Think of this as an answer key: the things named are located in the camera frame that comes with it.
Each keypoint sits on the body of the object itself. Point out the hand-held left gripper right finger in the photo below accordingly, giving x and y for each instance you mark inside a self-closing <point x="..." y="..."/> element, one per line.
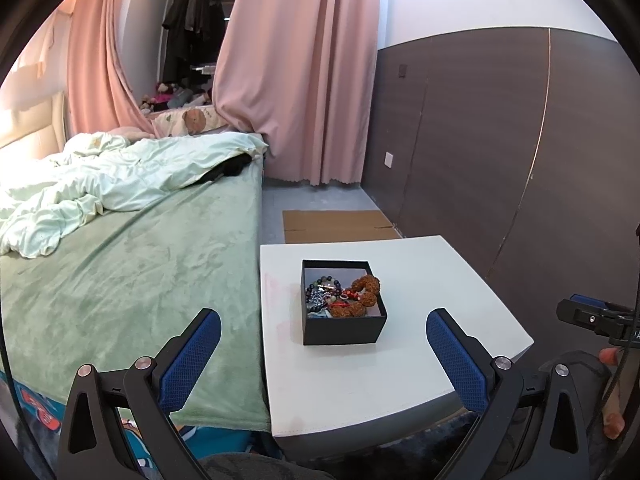
<point x="455" y="355"/>

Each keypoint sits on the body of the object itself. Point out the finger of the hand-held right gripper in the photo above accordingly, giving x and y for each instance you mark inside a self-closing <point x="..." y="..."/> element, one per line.
<point x="590" y="299"/>
<point x="585" y="316"/>

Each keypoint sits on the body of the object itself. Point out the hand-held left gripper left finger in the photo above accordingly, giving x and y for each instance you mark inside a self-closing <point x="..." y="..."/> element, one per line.
<point x="190" y="360"/>

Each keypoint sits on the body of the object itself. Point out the black jewelry box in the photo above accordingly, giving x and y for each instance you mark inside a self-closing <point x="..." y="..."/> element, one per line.
<point x="345" y="330"/>

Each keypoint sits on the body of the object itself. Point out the person's right hand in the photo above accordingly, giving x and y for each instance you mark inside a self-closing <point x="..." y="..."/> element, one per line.
<point x="612" y="410"/>

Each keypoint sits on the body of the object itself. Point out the dark blue rug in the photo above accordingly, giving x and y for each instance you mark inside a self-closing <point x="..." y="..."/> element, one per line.
<point x="430" y="425"/>

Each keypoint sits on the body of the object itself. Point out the white side table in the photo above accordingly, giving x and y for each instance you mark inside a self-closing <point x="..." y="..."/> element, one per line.
<point x="380" y="375"/>

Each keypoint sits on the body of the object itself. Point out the green plush blanket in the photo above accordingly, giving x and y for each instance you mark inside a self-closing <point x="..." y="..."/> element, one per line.
<point x="125" y="290"/>

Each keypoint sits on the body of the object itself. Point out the flat brown cardboard sheet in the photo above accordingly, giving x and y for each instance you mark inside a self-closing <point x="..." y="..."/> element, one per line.
<point x="340" y="225"/>

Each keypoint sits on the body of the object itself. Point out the pale green duvet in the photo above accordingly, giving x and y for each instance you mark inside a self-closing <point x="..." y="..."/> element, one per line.
<point x="125" y="175"/>

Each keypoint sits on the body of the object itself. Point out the black cloth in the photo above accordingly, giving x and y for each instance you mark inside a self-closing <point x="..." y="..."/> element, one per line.
<point x="232" y="166"/>

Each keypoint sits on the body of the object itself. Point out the pink pillow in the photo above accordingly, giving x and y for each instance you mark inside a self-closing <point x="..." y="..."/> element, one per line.
<point x="131" y="131"/>

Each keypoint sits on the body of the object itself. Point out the bear print pillow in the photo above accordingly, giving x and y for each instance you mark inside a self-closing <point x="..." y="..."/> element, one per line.
<point x="192" y="120"/>

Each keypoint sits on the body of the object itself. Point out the pile of stuffed toys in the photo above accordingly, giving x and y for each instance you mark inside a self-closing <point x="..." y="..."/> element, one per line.
<point x="170" y="96"/>

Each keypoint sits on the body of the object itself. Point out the cream padded headboard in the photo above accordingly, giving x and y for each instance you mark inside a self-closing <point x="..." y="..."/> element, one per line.
<point x="30" y="130"/>

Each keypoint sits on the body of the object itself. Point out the pink curtain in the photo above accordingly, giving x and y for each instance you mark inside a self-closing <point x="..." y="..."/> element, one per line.
<point x="300" y="70"/>
<point x="95" y="60"/>

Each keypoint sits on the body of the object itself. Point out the hanging dark clothes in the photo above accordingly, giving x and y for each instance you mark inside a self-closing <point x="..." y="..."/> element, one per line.
<point x="192" y="20"/>

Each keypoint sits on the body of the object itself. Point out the white wall socket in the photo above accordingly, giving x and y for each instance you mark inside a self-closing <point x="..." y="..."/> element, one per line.
<point x="389" y="159"/>

